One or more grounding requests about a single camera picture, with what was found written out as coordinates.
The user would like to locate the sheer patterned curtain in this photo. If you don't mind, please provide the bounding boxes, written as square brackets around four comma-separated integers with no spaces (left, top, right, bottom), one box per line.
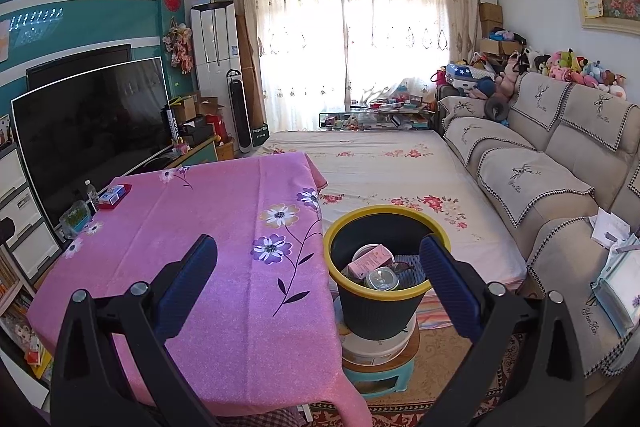
[230,0,481,132]

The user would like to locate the blue card box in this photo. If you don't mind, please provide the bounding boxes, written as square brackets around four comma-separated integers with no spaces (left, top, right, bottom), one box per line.
[98,185,126,206]

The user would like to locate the bookshelf with books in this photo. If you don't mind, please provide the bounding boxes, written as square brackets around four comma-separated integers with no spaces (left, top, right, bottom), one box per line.
[0,247,53,383]

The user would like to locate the black bin yellow rim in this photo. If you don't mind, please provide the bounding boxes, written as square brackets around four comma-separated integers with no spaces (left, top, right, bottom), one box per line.
[323,205,452,342]

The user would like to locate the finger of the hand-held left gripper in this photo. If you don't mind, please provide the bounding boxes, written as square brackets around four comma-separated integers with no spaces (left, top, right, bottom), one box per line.
[0,217,16,253]

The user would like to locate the row of plush toys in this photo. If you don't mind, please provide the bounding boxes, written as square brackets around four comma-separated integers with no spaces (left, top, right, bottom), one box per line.
[495,48,628,100]

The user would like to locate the stack of cardboard boxes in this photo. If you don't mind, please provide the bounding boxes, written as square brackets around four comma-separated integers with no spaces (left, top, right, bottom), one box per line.
[477,0,523,58]

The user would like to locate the blue star patterned bag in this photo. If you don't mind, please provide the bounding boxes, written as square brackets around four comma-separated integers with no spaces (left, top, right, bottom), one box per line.
[445,63,496,95]

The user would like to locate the hanging flower decoration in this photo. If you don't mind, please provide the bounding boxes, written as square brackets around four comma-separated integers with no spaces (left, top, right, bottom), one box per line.
[162,17,194,75]

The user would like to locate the white papers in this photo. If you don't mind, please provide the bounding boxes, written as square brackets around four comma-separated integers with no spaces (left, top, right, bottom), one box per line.
[587,207,631,248]

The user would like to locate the white bucket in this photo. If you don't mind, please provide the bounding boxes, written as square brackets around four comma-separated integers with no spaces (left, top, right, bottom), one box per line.
[340,322,421,368]

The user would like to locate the open cardboard box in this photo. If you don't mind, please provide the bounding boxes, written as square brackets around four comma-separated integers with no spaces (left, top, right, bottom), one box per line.
[170,92,226,122]

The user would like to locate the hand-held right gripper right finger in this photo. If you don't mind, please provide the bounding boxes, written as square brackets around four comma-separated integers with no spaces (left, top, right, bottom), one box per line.
[415,234,586,427]

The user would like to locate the plastic bag with greens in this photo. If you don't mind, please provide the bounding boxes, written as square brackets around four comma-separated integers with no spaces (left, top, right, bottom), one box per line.
[59,200,92,238]

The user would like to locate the black tall box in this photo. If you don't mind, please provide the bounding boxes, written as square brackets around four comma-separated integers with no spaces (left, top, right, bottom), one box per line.
[161,107,180,142]

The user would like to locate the beige sofa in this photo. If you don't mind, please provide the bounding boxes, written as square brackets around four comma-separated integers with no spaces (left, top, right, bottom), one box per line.
[437,72,640,400]

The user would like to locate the white standing air conditioner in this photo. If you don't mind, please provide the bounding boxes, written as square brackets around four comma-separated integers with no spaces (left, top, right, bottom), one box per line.
[190,2,241,108]

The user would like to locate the floral bed sheet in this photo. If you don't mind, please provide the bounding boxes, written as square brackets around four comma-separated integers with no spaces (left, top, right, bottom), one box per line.
[250,130,528,298]

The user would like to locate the cluttered glass table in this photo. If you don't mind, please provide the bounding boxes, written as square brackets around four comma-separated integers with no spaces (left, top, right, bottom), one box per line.
[318,99,436,132]

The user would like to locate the flat red box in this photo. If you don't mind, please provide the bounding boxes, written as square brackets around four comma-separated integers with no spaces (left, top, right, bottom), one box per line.
[97,183,133,211]

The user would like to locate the clear plastic bottle green label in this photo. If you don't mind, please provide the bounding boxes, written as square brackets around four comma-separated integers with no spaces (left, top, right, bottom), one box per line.
[364,267,400,292]

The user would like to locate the white plastic drawer unit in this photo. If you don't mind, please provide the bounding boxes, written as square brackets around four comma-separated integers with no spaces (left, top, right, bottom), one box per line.
[0,144,63,280]

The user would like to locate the grey neck pillow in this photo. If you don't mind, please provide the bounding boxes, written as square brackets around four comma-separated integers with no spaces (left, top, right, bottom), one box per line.
[484,96,510,122]

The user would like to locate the pink floral tablecloth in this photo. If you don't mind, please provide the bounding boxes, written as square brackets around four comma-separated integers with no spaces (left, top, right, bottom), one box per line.
[26,152,373,427]

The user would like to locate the large curved television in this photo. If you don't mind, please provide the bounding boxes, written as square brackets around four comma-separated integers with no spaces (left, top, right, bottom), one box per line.
[11,56,173,228]

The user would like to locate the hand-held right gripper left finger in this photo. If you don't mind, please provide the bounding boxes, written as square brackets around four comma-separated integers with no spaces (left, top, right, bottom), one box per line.
[50,234,221,427]

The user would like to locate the tall brown cardboard panel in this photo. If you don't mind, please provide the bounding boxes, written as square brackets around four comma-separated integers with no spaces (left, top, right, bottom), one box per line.
[235,14,266,128]

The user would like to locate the small pale pink box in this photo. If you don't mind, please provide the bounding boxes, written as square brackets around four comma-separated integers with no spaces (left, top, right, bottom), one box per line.
[350,244,396,280]

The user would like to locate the black tower fan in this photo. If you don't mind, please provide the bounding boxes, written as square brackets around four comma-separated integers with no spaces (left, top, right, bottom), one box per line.
[226,69,253,154]

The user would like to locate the light blue tissue package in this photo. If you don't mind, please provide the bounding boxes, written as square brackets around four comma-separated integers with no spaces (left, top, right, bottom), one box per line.
[590,234,640,338]

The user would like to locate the teal plastic stool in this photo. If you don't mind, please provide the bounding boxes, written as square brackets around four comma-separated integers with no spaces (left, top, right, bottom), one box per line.
[342,354,416,400]

